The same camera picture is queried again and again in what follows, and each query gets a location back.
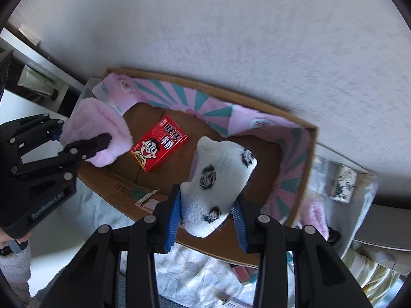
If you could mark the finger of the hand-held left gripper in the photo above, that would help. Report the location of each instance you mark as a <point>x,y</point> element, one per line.
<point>90,146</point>
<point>35,125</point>

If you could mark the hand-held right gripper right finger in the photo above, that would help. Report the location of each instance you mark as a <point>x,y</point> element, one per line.
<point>239,224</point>

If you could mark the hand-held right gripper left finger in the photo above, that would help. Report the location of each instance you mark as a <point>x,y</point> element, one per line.
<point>171,218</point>

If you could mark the pink fluffy sock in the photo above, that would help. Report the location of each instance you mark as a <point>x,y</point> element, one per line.
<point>318,218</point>
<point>106,118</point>

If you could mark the brown cardboard box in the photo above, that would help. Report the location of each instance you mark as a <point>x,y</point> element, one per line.
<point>144,112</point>

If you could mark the white sock with black spots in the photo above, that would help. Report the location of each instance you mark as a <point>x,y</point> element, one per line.
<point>221,160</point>

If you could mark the person's left hand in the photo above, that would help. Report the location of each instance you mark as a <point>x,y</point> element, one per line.
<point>4,235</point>

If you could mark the white tube with black cap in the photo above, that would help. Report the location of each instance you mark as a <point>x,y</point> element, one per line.
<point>35,83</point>

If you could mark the small pink box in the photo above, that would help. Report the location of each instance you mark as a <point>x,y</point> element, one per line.
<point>244,272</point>

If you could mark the floral printed cloth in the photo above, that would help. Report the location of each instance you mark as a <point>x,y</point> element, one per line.
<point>199,269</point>

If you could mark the white shelf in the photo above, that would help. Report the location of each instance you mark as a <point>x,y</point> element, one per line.
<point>41,61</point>

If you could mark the red milk carton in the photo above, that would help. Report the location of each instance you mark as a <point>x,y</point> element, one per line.
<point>160,144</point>

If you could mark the small black object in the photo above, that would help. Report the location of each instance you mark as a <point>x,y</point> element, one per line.
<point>334,238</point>

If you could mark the printed tissue packet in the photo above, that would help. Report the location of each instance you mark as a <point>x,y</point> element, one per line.
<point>343,183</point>

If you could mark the pink and teal striped cloth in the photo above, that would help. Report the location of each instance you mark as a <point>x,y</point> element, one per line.
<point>192,98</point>

